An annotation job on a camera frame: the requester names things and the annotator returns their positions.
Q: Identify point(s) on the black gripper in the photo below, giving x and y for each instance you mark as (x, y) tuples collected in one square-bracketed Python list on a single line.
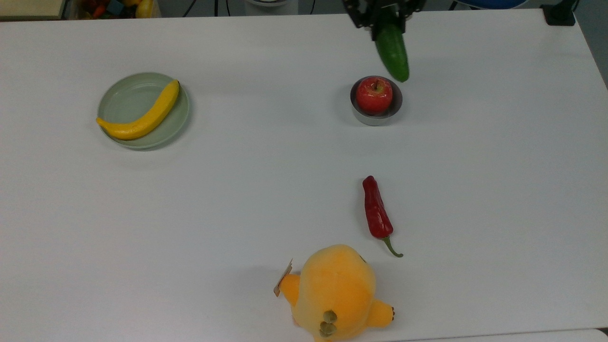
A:
[(361, 12)]

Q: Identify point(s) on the green cucumber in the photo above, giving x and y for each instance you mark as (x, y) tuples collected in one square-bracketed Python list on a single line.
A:
[(393, 52)]

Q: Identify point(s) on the grey metal bowl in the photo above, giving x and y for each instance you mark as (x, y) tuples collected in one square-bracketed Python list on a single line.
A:
[(375, 118)]

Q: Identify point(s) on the red apple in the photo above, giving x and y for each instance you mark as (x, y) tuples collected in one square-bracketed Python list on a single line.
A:
[(374, 95)]

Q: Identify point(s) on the blue chair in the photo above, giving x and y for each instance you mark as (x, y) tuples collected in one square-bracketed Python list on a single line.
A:
[(498, 4)]

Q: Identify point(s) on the black pole clamp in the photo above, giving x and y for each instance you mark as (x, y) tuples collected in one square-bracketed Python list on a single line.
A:
[(559, 12)]

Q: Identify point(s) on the red chili pepper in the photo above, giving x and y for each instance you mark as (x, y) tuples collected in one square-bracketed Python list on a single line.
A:
[(376, 211)]

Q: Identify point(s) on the yellow banana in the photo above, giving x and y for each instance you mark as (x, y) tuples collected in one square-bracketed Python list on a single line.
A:
[(147, 116)]

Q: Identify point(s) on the orange plush toy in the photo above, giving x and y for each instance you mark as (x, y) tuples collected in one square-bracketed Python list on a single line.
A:
[(335, 289)]

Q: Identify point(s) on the pale green plate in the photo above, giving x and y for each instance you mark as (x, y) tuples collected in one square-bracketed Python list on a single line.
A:
[(126, 97)]

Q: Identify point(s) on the box of toy items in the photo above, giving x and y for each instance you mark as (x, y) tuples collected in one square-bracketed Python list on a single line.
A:
[(114, 8)]

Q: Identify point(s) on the wooden board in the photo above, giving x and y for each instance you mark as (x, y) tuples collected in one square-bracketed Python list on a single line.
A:
[(31, 8)]

